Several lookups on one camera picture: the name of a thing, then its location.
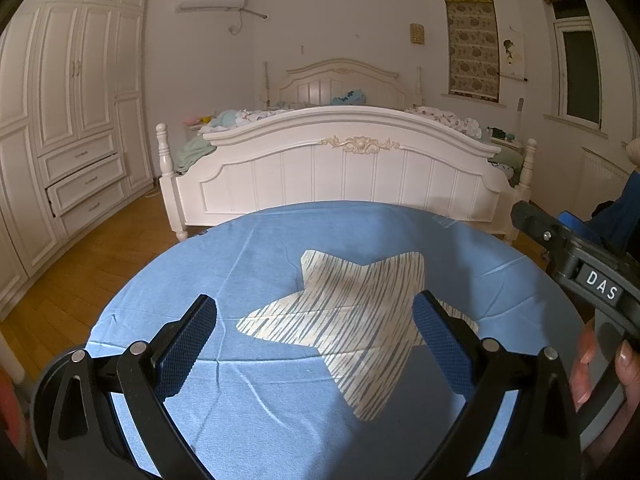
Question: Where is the white desk leg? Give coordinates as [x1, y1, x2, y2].
[0, 327, 25, 386]

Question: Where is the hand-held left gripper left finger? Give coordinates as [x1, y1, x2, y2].
[47, 294, 218, 480]

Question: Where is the floral quilt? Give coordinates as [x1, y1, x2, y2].
[405, 105, 483, 138]

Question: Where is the white wardrobe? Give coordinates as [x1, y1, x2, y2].
[0, 0, 153, 318]

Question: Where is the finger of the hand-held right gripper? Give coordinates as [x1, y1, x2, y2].
[557, 211, 617, 255]
[511, 200, 577, 258]

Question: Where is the white radiator cover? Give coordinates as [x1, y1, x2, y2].
[580, 147, 632, 201]

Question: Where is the patterned window blind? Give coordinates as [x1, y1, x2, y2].
[445, 0, 502, 101]

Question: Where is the blue star-print tablecloth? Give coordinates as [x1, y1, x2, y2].
[85, 200, 591, 480]

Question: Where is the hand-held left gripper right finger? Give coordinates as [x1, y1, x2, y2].
[413, 290, 583, 480]

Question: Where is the white wooden bed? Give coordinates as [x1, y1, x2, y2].
[156, 57, 538, 243]

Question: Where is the dark blue cloth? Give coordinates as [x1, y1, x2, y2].
[590, 170, 640, 256]

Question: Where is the green blanket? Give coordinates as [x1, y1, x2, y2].
[176, 137, 218, 176]

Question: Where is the blue plush toy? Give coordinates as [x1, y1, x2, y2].
[330, 89, 368, 106]

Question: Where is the person's right hand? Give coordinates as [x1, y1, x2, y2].
[570, 326, 640, 408]

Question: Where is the white framed window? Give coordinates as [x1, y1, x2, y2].
[540, 0, 608, 133]

